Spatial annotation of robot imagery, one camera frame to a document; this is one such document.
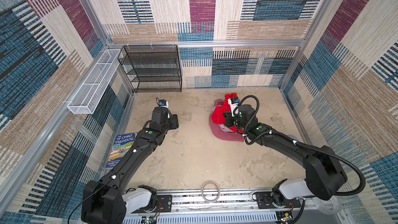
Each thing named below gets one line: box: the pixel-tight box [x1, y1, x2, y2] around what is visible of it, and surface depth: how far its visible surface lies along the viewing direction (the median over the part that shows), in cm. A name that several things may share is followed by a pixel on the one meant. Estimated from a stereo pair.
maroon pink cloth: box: [208, 98, 245, 143], surface depth 96 cm
